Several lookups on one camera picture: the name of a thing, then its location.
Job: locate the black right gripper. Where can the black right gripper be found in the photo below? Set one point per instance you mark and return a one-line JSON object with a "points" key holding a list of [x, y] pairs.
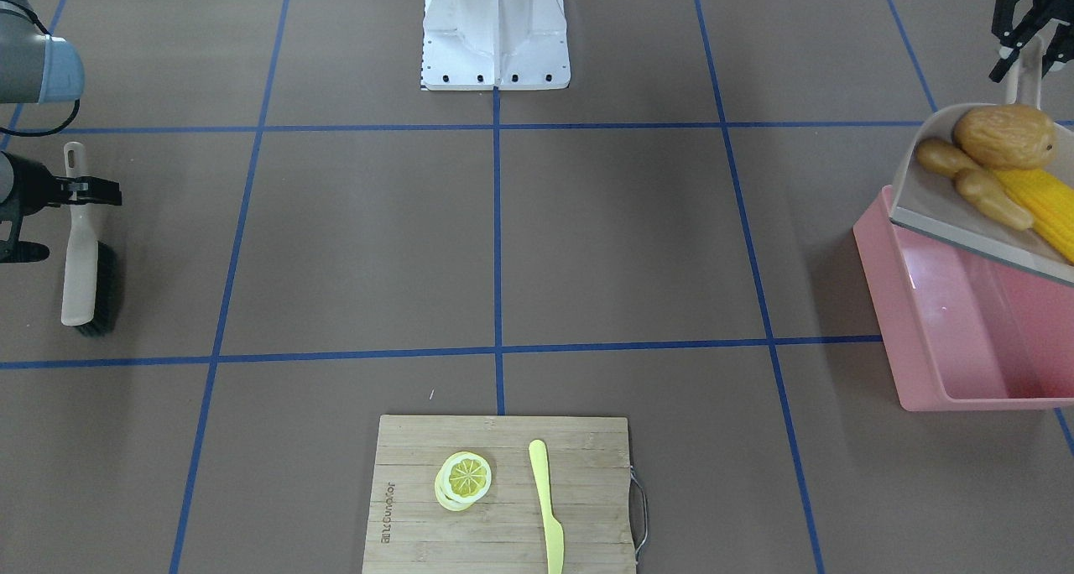
{"points": [[28, 190]]}

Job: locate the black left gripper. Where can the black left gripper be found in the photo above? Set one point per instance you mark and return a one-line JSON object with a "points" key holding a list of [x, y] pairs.
{"points": [[1018, 13]]}

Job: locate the beige hand brush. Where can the beige hand brush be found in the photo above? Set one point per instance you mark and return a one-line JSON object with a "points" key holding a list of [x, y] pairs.
{"points": [[87, 302]]}

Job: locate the brown toy potato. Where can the brown toy potato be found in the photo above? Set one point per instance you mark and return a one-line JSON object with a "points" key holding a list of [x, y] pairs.
{"points": [[1009, 136]]}

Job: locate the tan toy ginger root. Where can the tan toy ginger root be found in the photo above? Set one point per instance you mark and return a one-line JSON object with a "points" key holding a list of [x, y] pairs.
{"points": [[976, 185]]}

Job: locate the yellow toy corn cob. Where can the yellow toy corn cob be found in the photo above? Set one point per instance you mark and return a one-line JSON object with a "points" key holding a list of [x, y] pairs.
{"points": [[1050, 202]]}

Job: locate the beige plastic dustpan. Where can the beige plastic dustpan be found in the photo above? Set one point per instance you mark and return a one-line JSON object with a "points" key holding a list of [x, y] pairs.
{"points": [[930, 205]]}

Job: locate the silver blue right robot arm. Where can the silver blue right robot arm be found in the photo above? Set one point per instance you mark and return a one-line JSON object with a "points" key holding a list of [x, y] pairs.
{"points": [[38, 67]]}

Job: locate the pink plastic bin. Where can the pink plastic bin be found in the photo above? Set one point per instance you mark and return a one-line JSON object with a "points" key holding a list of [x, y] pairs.
{"points": [[963, 332]]}

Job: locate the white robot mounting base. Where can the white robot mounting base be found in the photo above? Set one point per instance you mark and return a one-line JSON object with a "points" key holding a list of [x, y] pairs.
{"points": [[472, 45]]}

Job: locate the yellow toy lemon slice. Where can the yellow toy lemon slice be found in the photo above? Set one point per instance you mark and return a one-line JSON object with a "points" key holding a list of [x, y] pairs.
{"points": [[464, 478]]}

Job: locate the bamboo cutting board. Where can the bamboo cutting board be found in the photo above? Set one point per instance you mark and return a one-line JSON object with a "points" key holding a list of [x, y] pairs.
{"points": [[590, 469]]}

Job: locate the yellow plastic toy knife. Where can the yellow plastic toy knife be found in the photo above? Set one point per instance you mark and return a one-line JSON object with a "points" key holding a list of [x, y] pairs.
{"points": [[555, 538]]}

